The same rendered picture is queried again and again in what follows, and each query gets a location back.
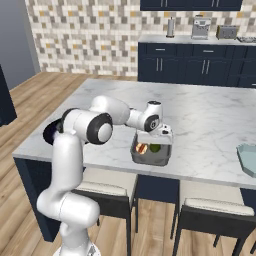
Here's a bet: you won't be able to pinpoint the black stool with cream seat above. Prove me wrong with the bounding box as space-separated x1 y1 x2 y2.
170 179 256 256
70 166 140 256

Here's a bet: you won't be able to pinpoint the silver toaster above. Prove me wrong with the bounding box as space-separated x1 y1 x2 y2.
215 24 239 41

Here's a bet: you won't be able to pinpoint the dark blue wall cupboards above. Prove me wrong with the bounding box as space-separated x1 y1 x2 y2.
139 0 244 12

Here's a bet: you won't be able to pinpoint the dark blue tall cabinet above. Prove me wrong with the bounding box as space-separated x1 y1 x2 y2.
0 64 18 128

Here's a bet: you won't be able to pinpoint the pale blue tupperware container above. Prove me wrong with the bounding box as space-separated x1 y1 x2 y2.
235 143 256 179

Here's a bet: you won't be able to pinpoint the orange cooked food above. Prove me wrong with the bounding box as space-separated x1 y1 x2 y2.
135 142 149 155

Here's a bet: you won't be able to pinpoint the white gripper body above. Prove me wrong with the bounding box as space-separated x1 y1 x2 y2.
135 129 175 146

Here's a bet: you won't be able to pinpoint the dark blue kitchen island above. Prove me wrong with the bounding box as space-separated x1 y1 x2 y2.
12 78 256 243

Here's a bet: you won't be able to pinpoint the grey tupperware container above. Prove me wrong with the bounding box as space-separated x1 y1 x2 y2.
130 132 173 167

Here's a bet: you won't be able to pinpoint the silver coffee machine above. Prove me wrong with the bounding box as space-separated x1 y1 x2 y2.
191 16 212 41

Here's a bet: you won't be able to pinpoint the dark blue base cupboards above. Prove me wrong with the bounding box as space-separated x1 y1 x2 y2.
137 34 256 89

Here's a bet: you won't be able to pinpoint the paper towel roll on holder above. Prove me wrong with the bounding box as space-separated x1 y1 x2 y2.
166 16 176 39

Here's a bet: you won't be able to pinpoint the green vegetable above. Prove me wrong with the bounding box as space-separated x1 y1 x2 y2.
149 143 161 154

